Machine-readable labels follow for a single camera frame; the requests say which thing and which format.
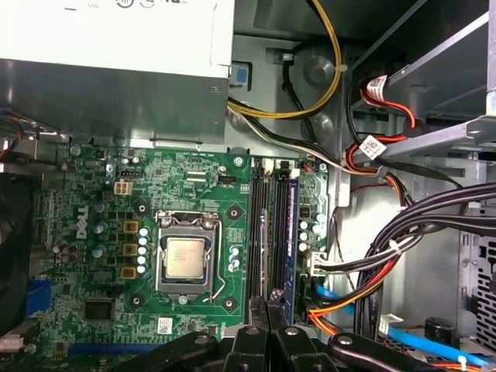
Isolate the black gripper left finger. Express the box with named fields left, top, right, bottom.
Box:
left=115, top=296, right=269, bottom=372

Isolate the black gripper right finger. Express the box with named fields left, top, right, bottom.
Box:
left=270, top=289, right=439, bottom=372

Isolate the blue RAM stick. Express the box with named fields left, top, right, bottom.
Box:
left=282, top=177, right=300, bottom=315

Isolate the CPU locking lever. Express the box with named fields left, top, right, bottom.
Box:
left=201, top=219, right=228, bottom=304

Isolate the metal CPU socket cover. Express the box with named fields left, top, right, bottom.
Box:
left=154, top=211, right=218, bottom=307

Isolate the silver CPU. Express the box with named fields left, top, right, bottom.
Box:
left=161, top=236, right=206, bottom=280

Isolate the blue expansion slot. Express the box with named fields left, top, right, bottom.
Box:
left=68, top=342, right=164, bottom=356

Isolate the black open PC case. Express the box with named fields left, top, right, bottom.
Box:
left=0, top=0, right=496, bottom=372

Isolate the green Dell motherboard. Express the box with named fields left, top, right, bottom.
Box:
left=22, top=145, right=334, bottom=357

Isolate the black case fan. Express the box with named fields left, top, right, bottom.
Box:
left=0, top=174, right=36, bottom=334

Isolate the metal drive cage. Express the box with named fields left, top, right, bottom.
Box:
left=344, top=0, right=496, bottom=164

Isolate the grey power supply unit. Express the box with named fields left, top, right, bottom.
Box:
left=0, top=0, right=236, bottom=150

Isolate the blue SATA wire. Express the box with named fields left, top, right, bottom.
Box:
left=315, top=282, right=496, bottom=366

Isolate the black wire bundle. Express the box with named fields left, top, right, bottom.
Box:
left=321, top=181, right=496, bottom=338

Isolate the white and grey wire bundle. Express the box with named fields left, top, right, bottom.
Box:
left=227, top=106, right=350, bottom=174

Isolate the red orange wire with labels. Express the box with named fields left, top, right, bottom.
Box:
left=346, top=75, right=419, bottom=176

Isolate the yellow wire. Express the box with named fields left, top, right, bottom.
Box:
left=227, top=0, right=344, bottom=119

